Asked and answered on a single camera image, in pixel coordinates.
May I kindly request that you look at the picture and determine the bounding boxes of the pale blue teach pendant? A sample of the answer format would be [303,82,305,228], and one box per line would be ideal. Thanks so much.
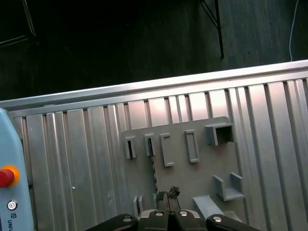
[0,107,37,231]

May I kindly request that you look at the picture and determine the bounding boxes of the thin white cable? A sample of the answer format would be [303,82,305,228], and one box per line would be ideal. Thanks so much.
[288,0,303,62]

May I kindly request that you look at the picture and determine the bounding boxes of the grey plastic parts rack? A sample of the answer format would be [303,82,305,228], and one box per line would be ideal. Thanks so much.
[121,116,246,231]

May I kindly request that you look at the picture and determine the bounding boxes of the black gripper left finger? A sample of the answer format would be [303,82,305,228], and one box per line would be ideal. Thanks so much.
[85,191,170,231]

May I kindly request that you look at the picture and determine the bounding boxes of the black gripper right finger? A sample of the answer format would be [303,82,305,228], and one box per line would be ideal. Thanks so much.
[169,185,260,231]

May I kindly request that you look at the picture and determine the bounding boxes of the black desk leg frame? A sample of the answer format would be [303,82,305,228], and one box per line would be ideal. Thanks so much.
[199,0,225,59]

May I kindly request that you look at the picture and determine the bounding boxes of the grey metal frame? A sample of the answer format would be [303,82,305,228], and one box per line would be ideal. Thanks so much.
[0,0,39,47]

